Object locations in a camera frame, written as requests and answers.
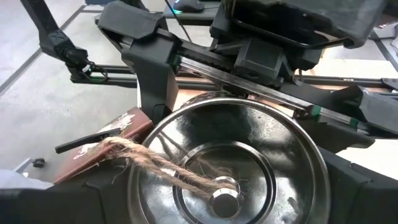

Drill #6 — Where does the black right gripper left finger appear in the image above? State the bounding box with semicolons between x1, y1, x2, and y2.
0;157;133;224

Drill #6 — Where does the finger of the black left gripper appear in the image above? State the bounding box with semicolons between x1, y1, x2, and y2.
357;86;398;138
98;0;181;125

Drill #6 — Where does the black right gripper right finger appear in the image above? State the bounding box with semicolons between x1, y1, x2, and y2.
317;146;398;224

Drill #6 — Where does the large dark striped tin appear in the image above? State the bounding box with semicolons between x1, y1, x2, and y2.
127;91;331;224

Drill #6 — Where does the dark red booklet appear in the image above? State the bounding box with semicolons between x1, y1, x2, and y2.
53;106;155;185

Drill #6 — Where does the black computer mouse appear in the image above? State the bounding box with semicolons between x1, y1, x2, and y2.
172;0;206;14

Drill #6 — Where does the brown jute twine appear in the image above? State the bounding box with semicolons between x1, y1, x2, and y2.
90;136;242;200

